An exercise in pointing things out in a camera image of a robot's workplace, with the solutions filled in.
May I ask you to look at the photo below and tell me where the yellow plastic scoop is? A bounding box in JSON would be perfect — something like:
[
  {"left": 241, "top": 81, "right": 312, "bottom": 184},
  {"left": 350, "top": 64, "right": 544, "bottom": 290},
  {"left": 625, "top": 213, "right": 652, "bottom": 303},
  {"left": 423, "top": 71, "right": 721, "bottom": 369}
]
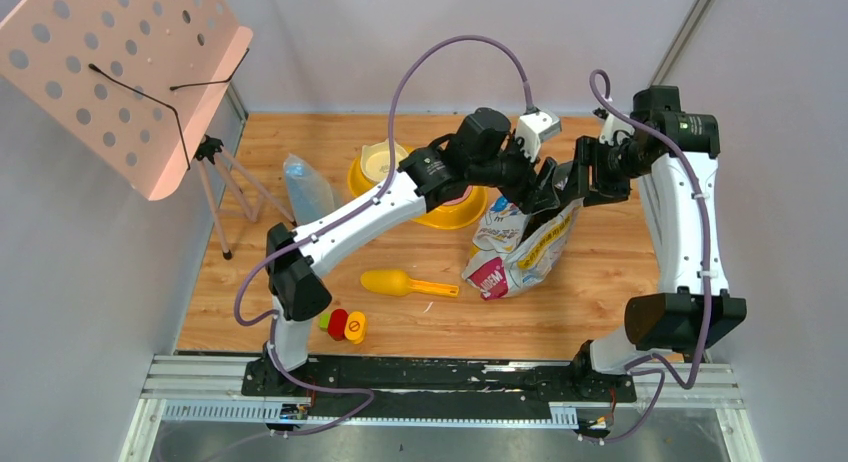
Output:
[{"left": 360, "top": 269, "right": 459, "bottom": 298}]

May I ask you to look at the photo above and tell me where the pet food bag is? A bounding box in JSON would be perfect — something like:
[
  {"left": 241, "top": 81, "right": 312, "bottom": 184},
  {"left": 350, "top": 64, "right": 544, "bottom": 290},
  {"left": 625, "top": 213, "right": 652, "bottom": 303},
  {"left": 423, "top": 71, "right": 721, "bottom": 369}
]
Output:
[{"left": 461, "top": 196, "right": 582, "bottom": 300}]

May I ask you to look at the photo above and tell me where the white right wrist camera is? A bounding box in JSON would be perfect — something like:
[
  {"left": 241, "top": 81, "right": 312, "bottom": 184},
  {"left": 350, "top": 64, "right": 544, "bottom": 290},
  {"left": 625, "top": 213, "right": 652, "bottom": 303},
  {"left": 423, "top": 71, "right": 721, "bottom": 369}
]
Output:
[{"left": 593, "top": 107, "right": 634, "bottom": 146}]

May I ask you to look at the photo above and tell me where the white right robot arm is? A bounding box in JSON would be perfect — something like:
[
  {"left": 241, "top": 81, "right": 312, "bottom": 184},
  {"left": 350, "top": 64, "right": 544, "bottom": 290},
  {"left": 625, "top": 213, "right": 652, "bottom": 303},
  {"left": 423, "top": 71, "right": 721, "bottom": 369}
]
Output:
[{"left": 555, "top": 85, "right": 747, "bottom": 400}]

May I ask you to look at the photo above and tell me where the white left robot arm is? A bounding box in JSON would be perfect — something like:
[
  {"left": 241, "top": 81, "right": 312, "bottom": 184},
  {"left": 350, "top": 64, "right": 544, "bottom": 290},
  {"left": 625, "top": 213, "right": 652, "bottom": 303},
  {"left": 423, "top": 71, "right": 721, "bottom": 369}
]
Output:
[{"left": 260, "top": 108, "right": 562, "bottom": 395}]

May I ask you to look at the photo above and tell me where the pink perforated music stand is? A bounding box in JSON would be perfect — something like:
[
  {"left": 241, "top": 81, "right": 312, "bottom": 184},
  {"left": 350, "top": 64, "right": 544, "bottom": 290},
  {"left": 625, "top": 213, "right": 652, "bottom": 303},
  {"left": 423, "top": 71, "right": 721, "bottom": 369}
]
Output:
[{"left": 1, "top": 0, "right": 280, "bottom": 259}]

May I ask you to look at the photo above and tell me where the pink cat-ear bowl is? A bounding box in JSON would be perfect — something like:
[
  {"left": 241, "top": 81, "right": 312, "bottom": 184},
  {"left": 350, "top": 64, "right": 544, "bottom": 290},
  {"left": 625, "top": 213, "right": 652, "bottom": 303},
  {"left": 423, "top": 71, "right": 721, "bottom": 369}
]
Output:
[{"left": 443, "top": 186, "right": 473, "bottom": 206}]

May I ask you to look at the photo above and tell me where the cream cat-ear bowl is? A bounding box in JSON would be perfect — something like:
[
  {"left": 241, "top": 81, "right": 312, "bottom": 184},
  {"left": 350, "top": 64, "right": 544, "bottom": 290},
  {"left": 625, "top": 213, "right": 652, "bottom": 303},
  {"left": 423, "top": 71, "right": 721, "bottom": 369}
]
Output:
[{"left": 360, "top": 139, "right": 391, "bottom": 183}]

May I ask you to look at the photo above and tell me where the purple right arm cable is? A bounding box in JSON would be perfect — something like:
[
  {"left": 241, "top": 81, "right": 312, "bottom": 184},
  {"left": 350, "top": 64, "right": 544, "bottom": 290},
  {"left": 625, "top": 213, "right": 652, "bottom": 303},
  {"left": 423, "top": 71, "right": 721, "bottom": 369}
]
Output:
[{"left": 576, "top": 69, "right": 713, "bottom": 446}]

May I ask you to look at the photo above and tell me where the yellow double pet bowl tray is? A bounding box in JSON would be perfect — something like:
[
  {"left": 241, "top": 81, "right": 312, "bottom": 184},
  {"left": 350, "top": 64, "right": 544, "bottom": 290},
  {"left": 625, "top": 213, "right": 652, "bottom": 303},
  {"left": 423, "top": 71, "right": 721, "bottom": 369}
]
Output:
[{"left": 347, "top": 150, "right": 487, "bottom": 230}]

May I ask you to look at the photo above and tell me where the aluminium frame rail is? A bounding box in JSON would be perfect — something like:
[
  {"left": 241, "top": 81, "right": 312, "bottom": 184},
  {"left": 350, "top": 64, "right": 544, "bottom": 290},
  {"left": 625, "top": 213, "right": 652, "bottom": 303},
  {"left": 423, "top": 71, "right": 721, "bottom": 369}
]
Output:
[{"left": 137, "top": 352, "right": 761, "bottom": 461}]

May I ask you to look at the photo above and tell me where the translucent blue plastic container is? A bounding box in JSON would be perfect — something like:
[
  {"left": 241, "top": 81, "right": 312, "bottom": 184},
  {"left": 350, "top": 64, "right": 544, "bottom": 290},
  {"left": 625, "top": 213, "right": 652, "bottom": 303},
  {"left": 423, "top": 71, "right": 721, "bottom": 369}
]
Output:
[{"left": 283, "top": 154, "right": 343, "bottom": 225}]

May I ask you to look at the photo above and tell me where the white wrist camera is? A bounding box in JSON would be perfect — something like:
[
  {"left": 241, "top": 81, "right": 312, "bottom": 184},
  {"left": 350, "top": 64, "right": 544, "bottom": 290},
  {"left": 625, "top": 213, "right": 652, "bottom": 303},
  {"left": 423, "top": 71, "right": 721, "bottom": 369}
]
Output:
[
  {"left": 514, "top": 110, "right": 562, "bottom": 163},
  {"left": 593, "top": 107, "right": 634, "bottom": 146}
]

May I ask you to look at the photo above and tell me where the red yellow green toy block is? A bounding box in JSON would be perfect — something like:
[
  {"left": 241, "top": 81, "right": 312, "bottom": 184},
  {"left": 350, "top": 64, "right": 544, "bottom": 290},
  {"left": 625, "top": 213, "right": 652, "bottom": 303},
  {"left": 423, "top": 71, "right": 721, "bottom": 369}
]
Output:
[{"left": 319, "top": 309, "right": 368, "bottom": 344}]

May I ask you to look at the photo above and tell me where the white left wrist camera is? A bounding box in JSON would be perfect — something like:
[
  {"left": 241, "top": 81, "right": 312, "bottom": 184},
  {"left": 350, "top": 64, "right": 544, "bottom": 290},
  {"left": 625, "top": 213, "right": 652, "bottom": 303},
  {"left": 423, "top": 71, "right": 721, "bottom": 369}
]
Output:
[{"left": 514, "top": 110, "right": 562, "bottom": 163}]

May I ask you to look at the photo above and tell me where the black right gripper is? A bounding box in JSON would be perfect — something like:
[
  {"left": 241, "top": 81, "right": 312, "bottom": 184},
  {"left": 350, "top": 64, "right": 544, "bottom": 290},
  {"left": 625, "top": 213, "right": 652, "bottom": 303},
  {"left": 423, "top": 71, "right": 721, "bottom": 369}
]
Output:
[{"left": 561, "top": 135, "right": 652, "bottom": 207}]

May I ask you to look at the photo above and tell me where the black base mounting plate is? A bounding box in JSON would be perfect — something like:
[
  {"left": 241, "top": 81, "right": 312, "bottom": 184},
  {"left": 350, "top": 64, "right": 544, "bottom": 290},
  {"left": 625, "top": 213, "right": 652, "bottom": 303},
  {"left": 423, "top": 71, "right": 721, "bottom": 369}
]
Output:
[{"left": 241, "top": 354, "right": 636, "bottom": 421}]

